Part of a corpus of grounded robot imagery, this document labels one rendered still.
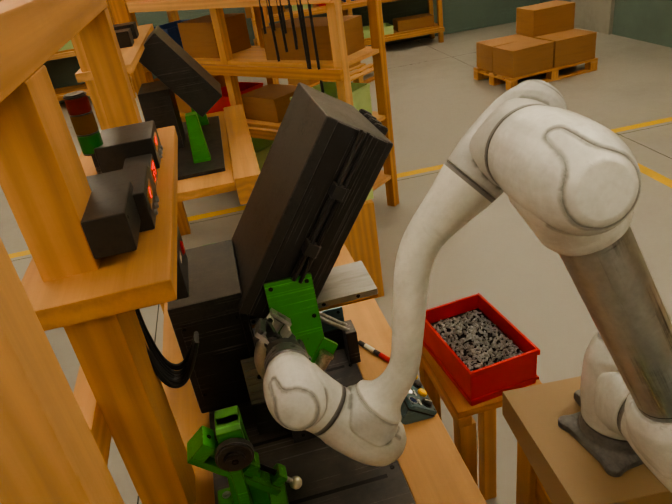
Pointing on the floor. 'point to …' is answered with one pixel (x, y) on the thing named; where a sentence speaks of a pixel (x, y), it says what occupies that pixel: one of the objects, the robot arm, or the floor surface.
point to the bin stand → (429, 371)
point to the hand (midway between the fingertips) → (277, 327)
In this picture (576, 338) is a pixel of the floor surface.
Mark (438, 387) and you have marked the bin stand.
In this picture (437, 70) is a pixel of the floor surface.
